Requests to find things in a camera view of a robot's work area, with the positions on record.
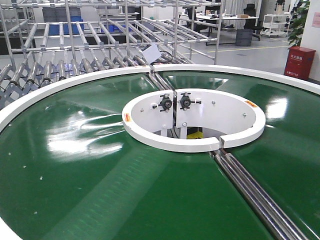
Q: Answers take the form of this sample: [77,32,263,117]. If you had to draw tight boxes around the green round conveyor belt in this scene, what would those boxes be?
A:
[0,70,320,240]

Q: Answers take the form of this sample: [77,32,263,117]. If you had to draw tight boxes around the steel roller conveyor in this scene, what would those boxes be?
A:
[0,49,148,109]

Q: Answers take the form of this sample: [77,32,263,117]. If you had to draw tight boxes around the white outer conveyor rim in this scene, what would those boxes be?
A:
[0,63,320,240]

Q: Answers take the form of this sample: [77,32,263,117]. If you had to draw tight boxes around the left black bearing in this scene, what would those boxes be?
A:
[158,94,173,112]

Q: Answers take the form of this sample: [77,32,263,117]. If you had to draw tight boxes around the black bearing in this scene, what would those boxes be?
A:
[158,94,173,112]
[179,92,192,111]

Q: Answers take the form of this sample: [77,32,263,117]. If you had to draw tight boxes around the right black bearing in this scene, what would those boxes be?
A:
[179,92,192,111]

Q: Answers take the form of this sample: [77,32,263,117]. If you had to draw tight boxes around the white control box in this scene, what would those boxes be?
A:
[142,42,162,64]

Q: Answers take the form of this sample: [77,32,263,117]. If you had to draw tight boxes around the white office desk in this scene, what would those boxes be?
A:
[178,13,258,46]

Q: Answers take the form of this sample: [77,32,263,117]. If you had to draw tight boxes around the grey waste bin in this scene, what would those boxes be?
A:
[235,28,254,47]

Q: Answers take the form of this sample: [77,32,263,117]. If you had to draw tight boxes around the black office chair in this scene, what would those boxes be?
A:
[242,3,265,41]

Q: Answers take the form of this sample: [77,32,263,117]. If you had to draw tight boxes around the red fire extinguisher box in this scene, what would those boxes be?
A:
[284,46,316,80]

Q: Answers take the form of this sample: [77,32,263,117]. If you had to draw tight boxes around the steel pipe rack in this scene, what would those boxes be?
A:
[0,0,223,67]

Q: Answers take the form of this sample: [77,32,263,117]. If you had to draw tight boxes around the steel divider rollers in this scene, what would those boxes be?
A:
[209,148,307,240]

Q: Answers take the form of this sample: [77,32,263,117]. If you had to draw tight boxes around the potted green plant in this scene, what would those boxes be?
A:
[288,0,310,46]

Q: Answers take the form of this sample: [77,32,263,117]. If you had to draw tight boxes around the white inner conveyor ring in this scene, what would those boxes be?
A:
[121,88,267,154]

